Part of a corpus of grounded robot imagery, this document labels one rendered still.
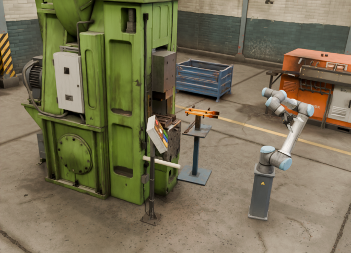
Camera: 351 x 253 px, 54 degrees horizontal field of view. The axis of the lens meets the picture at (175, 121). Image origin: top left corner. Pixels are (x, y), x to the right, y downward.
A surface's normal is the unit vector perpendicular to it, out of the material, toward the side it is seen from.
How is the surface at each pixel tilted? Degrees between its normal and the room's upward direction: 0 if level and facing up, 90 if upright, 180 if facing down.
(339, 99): 90
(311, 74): 90
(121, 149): 90
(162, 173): 90
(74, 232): 0
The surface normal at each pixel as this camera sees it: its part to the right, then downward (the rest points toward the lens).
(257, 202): -0.26, 0.37
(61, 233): 0.04, -0.92
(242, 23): -0.58, 0.30
